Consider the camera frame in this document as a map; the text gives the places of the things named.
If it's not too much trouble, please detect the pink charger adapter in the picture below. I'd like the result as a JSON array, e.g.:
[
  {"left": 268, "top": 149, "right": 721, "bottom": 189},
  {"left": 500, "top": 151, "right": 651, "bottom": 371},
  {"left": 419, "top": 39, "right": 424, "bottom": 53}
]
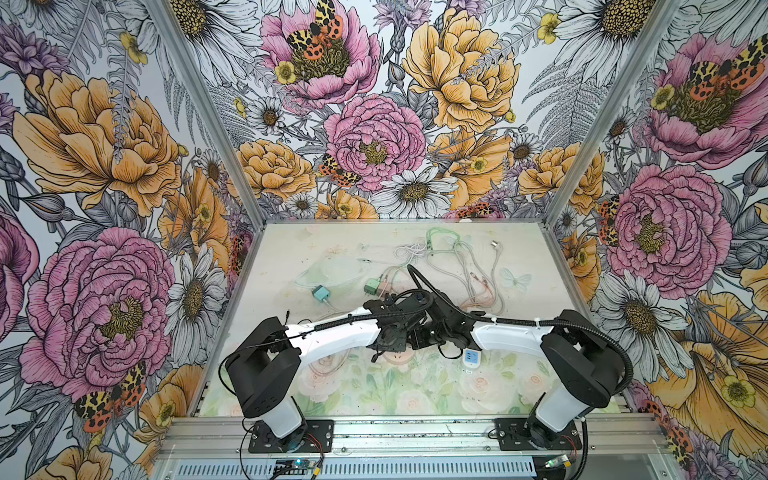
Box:
[{"left": 378, "top": 281, "right": 393, "bottom": 298}]

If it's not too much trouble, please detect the green charger adapter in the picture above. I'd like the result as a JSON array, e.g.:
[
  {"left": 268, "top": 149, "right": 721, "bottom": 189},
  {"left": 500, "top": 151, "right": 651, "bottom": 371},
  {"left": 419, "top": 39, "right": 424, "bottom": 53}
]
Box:
[{"left": 363, "top": 278, "right": 381, "bottom": 296}]

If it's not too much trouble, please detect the teal charger with white cable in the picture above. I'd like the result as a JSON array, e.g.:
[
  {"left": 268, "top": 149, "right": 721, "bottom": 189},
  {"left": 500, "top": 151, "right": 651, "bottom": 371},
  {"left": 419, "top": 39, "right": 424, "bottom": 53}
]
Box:
[{"left": 312, "top": 285, "right": 331, "bottom": 303}]

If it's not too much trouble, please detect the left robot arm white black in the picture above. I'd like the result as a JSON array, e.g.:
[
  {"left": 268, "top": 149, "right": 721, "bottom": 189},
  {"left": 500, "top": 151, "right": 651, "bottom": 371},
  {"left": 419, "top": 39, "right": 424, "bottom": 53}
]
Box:
[{"left": 218, "top": 289, "right": 435, "bottom": 453}]

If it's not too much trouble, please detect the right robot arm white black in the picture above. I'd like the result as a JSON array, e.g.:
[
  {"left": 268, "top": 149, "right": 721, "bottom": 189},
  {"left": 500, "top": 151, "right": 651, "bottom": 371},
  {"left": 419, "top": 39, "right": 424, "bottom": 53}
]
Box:
[{"left": 407, "top": 265, "right": 634, "bottom": 450}]

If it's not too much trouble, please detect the white blue power strip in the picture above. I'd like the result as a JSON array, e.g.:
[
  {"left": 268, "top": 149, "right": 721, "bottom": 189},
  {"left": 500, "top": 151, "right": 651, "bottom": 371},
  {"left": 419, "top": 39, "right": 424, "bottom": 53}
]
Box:
[{"left": 462, "top": 349, "right": 482, "bottom": 370}]

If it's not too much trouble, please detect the white usb cable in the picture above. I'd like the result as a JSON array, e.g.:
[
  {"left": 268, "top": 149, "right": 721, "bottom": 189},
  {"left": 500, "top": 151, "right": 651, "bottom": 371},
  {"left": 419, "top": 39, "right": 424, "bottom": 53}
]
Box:
[{"left": 326, "top": 296, "right": 367, "bottom": 316}]

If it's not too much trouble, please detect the lilac usb cable bundle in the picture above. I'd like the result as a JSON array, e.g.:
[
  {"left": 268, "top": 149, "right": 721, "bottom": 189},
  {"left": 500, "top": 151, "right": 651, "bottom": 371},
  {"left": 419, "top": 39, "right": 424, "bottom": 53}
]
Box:
[{"left": 395, "top": 236, "right": 430, "bottom": 265}]

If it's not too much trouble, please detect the green usb cable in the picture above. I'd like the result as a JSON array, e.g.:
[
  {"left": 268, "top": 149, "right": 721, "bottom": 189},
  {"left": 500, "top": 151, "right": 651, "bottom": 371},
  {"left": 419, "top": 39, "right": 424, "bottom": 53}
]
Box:
[{"left": 389, "top": 226, "right": 463, "bottom": 283}]

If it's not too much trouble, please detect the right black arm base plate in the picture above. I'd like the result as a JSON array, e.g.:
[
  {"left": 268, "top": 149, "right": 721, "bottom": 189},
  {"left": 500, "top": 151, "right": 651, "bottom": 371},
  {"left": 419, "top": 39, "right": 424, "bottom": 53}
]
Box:
[{"left": 492, "top": 417, "right": 583, "bottom": 452}]

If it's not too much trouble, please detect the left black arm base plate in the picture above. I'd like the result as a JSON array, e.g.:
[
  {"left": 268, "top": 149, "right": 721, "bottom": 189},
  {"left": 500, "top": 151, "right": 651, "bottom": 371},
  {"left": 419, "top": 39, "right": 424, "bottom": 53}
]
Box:
[{"left": 248, "top": 419, "right": 335, "bottom": 454}]

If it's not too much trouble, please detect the aluminium front rail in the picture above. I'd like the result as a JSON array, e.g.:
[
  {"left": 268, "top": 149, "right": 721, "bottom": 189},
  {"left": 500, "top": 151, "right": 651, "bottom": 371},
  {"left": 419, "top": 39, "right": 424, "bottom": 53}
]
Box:
[{"left": 158, "top": 413, "right": 668, "bottom": 460}]

